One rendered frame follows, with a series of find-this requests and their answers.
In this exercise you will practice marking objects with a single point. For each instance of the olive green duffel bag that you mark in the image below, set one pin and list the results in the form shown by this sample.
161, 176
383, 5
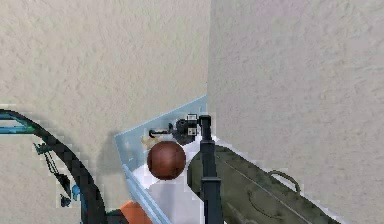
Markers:
256, 190

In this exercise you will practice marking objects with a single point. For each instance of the orange block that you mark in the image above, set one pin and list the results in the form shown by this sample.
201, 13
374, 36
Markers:
135, 213

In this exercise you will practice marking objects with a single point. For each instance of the brown basketball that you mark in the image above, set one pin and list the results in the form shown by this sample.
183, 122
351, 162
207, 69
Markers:
166, 160

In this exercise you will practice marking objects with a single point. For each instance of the pale blue open box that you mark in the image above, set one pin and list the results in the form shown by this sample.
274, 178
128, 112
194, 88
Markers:
146, 186

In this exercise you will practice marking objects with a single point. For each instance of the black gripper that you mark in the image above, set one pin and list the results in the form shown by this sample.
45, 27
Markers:
181, 130

